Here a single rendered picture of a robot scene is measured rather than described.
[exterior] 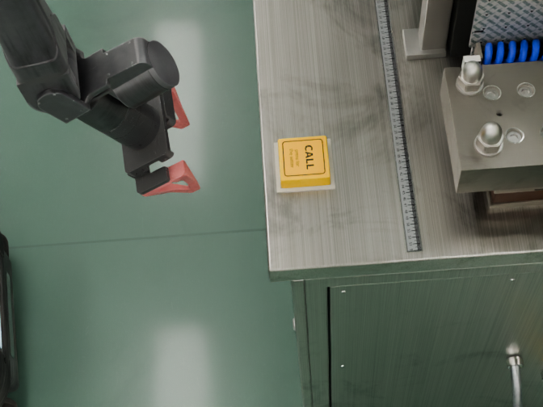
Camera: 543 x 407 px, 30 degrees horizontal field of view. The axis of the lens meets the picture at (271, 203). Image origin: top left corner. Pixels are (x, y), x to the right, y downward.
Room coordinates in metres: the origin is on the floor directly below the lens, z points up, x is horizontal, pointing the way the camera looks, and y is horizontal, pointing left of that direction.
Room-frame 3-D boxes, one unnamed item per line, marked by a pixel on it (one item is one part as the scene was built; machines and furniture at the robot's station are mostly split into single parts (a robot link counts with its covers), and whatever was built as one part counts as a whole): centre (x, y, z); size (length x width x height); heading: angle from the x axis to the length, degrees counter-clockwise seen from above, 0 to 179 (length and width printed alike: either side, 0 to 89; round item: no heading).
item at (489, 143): (0.65, -0.28, 1.05); 0.04 x 0.04 x 0.04
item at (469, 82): (0.75, -0.28, 1.05); 0.04 x 0.04 x 0.04
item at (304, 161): (0.73, -0.05, 0.91); 0.07 x 0.07 x 0.02; 87
